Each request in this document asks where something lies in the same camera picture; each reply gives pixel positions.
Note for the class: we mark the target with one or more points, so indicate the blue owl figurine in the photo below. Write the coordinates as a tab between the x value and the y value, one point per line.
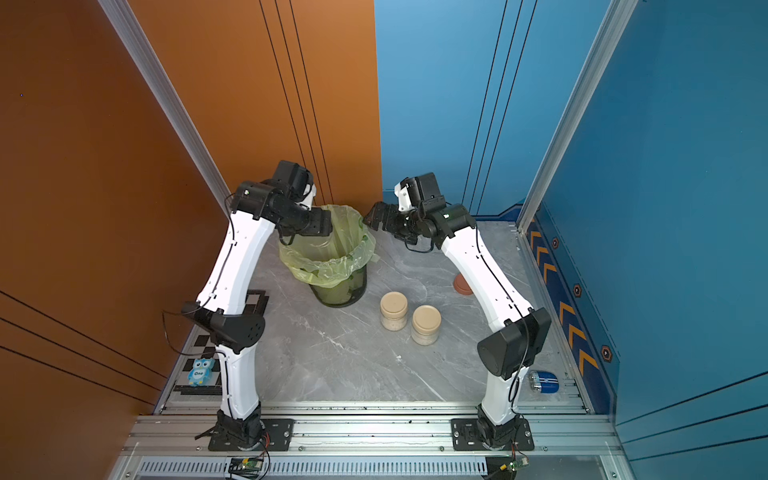
201	372

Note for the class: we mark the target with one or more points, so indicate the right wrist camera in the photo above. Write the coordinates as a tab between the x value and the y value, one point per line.
402	192

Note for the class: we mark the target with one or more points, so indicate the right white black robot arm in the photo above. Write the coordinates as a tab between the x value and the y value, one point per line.
518	330

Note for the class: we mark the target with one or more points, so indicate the blue silver can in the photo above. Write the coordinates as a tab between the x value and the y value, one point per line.
543	382

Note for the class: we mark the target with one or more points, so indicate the aluminium corner post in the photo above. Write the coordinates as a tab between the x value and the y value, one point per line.
608	36
125	23

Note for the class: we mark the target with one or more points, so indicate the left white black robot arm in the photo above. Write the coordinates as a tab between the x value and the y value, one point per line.
225	291

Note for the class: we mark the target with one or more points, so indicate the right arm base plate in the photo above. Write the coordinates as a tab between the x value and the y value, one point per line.
477	434

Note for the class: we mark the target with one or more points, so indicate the right aluminium corner post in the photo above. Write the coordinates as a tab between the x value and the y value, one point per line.
608	36

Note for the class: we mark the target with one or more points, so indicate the yellow-green plastic bin liner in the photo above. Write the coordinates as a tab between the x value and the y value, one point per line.
328	261

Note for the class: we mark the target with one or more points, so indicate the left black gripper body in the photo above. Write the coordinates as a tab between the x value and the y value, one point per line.
307	222

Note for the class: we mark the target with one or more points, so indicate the right green circuit board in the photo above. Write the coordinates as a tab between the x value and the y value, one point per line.
513	465

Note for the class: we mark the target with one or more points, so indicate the black white checkerboard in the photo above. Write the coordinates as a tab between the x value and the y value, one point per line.
238	332

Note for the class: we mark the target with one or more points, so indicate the green circuit board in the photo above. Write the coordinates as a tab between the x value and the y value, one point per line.
246	468
513	465

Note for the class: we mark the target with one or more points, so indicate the aluminium front rail frame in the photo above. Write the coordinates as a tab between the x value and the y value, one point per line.
357	440

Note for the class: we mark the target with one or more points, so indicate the left green circuit board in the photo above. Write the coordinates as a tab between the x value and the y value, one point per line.
246	468

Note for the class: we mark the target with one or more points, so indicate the left aluminium corner post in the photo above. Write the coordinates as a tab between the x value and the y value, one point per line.
125	23

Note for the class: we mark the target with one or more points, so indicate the rice jar cream lid left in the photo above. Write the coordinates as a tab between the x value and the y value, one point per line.
393	311

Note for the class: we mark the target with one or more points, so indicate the red jar lid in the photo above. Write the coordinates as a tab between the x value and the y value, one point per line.
461	285

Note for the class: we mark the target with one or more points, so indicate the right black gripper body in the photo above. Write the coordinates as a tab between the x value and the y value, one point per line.
411	227

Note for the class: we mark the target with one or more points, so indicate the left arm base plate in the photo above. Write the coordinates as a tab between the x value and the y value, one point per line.
276	435

